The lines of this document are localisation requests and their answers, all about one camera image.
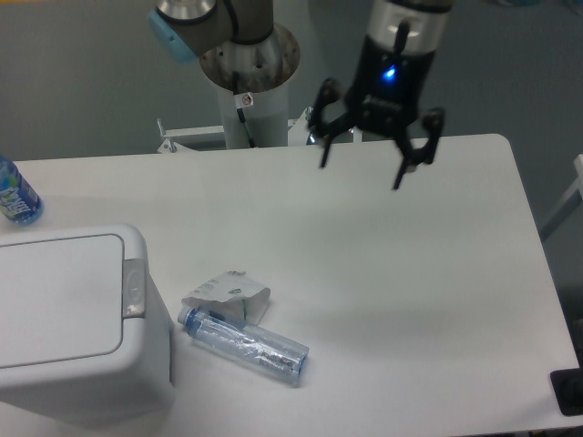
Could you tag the crushed clear plastic bottle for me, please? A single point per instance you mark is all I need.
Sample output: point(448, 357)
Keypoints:
point(253, 346)

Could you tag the black clamp at table edge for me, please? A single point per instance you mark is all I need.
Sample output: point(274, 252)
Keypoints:
point(567, 385)

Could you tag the white push-button trash can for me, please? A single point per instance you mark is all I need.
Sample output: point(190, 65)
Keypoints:
point(85, 334)

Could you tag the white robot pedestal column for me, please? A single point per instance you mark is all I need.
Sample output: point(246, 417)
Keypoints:
point(262, 116)

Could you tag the white metal base frame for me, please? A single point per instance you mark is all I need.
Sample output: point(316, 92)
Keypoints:
point(213, 137)

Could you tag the blue labelled water bottle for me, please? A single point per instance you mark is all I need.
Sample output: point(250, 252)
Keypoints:
point(20, 203)

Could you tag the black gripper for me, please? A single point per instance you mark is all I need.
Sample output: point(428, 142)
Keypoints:
point(391, 86)

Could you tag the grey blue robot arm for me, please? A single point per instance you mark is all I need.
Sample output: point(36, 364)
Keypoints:
point(398, 50)

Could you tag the crumpled white paper carton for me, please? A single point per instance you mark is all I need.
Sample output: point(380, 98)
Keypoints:
point(231, 293)

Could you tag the white table leg right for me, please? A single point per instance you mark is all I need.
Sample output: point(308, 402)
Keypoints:
point(567, 203)

